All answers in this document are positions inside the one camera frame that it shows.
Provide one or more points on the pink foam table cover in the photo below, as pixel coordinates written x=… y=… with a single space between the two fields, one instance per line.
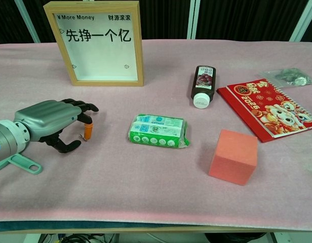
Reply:
x=120 y=182

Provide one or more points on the pink foam cube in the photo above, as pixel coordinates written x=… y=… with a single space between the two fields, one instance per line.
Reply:
x=234 y=157

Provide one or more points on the red spiral calendar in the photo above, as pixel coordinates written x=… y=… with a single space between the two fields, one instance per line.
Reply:
x=270 y=108

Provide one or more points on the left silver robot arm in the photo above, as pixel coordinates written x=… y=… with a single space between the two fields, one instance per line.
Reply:
x=4 y=141

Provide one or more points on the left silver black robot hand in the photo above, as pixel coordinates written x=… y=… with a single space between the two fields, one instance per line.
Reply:
x=48 y=116

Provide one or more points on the white slanted frame post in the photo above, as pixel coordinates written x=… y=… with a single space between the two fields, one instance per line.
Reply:
x=28 y=20
x=304 y=20

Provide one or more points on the green tissue pack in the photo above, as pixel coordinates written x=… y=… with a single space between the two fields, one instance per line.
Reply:
x=157 y=131

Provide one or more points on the silver coin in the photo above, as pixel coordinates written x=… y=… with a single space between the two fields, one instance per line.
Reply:
x=82 y=137

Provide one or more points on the black pleated curtain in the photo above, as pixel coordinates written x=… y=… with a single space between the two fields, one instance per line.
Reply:
x=247 y=17

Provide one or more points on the black round object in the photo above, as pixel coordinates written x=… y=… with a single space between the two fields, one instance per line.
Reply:
x=234 y=238

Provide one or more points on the dark bottle white cap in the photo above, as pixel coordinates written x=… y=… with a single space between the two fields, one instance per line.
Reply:
x=202 y=81

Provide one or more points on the wooden framed coin bank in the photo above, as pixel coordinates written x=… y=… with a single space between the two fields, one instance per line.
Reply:
x=100 y=50

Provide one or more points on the teal plastic brush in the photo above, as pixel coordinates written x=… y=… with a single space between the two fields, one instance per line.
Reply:
x=24 y=163

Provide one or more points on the clear bag of coins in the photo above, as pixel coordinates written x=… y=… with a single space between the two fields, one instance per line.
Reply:
x=287 y=76

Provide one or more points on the white upright frame post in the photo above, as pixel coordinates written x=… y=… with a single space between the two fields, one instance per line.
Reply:
x=192 y=17

